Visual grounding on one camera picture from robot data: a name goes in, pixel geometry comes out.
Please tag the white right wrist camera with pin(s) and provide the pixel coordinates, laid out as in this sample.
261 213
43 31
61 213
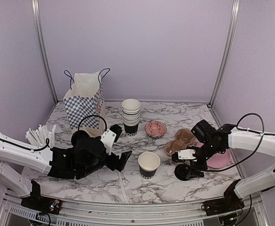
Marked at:
187 154

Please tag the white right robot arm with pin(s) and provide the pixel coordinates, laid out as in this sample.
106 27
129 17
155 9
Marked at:
229 136

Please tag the bundle of white straws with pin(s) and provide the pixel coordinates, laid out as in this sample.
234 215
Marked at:
41 138

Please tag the aluminium frame post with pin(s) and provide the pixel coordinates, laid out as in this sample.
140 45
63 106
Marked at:
42 48
228 46

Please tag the checkered paper takeout bag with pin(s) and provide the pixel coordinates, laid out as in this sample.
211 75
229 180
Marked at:
84 102

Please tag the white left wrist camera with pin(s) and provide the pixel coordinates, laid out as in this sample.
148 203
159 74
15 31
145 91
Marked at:
107 138

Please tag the black plastic cup lid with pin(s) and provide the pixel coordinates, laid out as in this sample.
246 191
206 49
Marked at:
183 172

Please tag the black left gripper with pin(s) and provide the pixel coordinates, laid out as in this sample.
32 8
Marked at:
122 162

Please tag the pink round plate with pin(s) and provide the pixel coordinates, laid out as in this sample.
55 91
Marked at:
219 161

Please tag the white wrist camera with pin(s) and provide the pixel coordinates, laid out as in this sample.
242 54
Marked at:
107 138
187 154

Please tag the left aluminium frame post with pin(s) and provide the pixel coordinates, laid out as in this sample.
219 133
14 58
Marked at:
42 48

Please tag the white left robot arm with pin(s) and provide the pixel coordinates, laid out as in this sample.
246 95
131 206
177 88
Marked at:
21 153

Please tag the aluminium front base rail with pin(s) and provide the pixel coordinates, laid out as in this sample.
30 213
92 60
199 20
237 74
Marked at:
81 213

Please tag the stack of paper cups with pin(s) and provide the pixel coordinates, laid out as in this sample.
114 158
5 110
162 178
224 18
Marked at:
131 111

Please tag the brown cardboard cup carrier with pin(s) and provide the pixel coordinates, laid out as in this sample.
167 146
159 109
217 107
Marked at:
182 139

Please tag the right aluminium frame post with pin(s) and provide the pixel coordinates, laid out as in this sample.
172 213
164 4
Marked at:
228 46

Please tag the red patterned ceramic bowl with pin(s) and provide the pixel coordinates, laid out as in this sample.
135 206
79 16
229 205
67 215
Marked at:
155 129

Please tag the black paper coffee cup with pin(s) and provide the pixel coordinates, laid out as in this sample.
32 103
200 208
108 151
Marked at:
148 164

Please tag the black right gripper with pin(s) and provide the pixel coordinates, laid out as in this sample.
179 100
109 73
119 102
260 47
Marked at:
195 173

